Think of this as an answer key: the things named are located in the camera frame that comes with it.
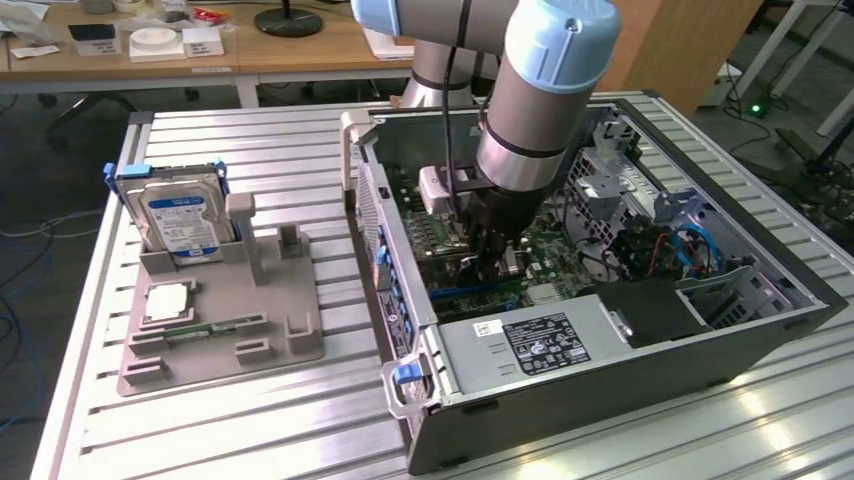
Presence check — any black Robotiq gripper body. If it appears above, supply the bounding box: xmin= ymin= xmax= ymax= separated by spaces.
xmin=464 ymin=187 xmax=544 ymax=282

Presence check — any green motherboard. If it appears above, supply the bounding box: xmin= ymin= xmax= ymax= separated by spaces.
xmin=386 ymin=167 xmax=602 ymax=326

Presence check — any blue expansion slot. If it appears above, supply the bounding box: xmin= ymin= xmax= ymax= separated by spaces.
xmin=428 ymin=283 xmax=500 ymax=304

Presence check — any gray power supply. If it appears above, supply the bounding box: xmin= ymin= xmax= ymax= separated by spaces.
xmin=426 ymin=293 xmax=633 ymax=396

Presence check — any white paper stack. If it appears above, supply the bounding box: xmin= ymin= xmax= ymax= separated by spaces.
xmin=362 ymin=22 xmax=418 ymax=61

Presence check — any metal disk bay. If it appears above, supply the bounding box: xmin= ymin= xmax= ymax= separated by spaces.
xmin=674 ymin=264 xmax=797 ymax=329

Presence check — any open black PC case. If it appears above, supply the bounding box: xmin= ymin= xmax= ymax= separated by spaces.
xmin=340 ymin=97 xmax=851 ymax=476

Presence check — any wooden cabinet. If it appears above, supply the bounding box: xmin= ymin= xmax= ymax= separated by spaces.
xmin=593 ymin=0 xmax=767 ymax=114

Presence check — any hard disk in blue caddy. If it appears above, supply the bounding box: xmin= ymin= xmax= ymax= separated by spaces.
xmin=103 ymin=158 xmax=233 ymax=266

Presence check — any green RAM stick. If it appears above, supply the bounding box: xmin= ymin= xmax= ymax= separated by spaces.
xmin=163 ymin=319 xmax=266 ymax=344

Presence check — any black round lamp base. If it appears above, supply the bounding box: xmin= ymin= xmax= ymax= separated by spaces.
xmin=253 ymin=6 xmax=326 ymax=39

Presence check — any gray parts rack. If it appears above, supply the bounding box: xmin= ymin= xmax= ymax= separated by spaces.
xmin=117 ymin=192 xmax=329 ymax=399

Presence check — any silver CPU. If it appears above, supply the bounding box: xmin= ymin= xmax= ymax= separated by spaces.
xmin=145 ymin=284 xmax=193 ymax=321

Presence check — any plain white box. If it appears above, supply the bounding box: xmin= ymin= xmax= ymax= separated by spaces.
xmin=181 ymin=26 xmax=225 ymax=59

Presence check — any red packet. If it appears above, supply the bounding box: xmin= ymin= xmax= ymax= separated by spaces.
xmin=191 ymin=5 xmax=233 ymax=27

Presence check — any white round container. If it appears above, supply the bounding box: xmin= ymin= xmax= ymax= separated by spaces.
xmin=127 ymin=28 xmax=189 ymax=64

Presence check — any white box with black top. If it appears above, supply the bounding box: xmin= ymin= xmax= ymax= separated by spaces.
xmin=66 ymin=23 xmax=126 ymax=58

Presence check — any wooden desk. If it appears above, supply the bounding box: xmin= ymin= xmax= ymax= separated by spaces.
xmin=0 ymin=0 xmax=604 ymax=96

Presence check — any gray wrist camera box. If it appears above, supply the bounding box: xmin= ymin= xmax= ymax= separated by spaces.
xmin=417 ymin=165 xmax=480 ymax=217

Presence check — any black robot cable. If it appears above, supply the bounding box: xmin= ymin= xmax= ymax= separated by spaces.
xmin=438 ymin=0 xmax=477 ymax=224

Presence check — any blue wire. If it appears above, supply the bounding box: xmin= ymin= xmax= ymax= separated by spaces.
xmin=669 ymin=224 xmax=724 ymax=274

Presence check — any white desk frame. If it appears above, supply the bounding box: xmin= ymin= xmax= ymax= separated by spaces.
xmin=732 ymin=0 xmax=854 ymax=137

